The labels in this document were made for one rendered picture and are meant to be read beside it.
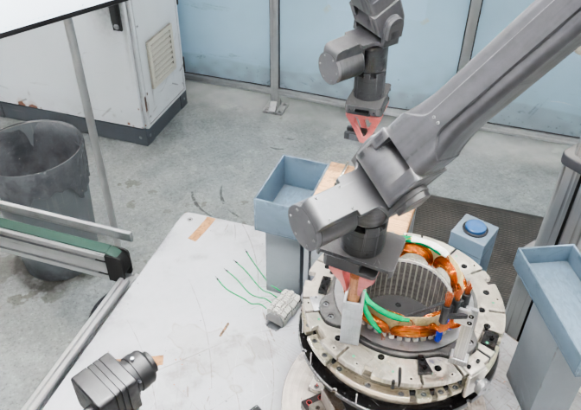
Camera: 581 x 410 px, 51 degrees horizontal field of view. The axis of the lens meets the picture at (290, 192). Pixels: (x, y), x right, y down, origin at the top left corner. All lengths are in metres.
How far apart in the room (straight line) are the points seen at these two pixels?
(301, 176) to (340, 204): 0.70
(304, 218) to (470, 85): 0.23
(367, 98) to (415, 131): 0.52
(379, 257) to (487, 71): 0.30
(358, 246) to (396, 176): 0.14
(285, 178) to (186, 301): 0.36
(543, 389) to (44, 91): 2.91
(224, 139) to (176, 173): 0.38
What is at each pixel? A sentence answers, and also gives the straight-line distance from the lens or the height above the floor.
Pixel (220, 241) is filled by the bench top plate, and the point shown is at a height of 0.78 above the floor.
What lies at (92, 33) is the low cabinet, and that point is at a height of 0.61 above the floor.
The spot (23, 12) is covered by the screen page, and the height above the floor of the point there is 1.28.
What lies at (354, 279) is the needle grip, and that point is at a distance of 0.85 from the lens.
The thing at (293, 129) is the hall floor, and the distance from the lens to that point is 3.43.
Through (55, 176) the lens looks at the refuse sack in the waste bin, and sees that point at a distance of 2.32.
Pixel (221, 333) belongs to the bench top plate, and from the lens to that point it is 1.36.
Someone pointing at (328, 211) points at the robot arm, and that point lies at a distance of 0.66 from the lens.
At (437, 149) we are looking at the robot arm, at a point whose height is 1.50.
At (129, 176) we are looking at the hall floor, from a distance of 3.16.
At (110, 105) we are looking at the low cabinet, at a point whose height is 0.22.
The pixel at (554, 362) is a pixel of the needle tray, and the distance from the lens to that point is 1.19.
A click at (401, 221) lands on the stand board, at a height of 1.07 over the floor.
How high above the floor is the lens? 1.84
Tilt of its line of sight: 38 degrees down
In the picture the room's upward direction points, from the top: 1 degrees clockwise
